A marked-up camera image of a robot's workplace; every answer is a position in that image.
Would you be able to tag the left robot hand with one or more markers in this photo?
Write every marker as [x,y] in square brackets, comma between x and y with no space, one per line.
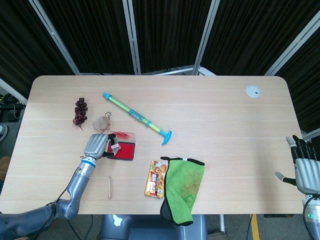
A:
[96,146]

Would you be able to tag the white red stamp block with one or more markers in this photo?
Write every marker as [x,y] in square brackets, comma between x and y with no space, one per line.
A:
[115,147]

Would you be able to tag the dark red grape bunch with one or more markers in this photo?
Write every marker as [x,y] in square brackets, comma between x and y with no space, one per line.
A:
[80,112]

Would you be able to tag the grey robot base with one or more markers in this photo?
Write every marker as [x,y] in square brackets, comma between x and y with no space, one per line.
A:
[152,228]

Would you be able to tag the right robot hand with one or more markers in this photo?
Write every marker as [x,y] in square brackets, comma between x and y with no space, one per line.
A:
[303,172]

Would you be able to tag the green microfiber cloth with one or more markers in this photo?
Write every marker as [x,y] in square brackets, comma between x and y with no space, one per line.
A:
[183,187]

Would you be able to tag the green blue water pump toy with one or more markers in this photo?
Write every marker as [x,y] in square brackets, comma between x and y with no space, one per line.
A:
[136,117]

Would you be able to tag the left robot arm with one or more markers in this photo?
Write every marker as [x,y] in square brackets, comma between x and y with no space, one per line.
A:
[62,197]

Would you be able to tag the red rectangular box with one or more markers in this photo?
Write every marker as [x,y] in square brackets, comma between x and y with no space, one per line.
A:
[125,150]

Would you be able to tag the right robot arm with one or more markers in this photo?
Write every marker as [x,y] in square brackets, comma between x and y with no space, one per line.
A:
[311,215]

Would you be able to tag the yellow curry food box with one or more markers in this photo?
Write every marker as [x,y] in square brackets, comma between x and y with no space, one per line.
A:
[157,182]

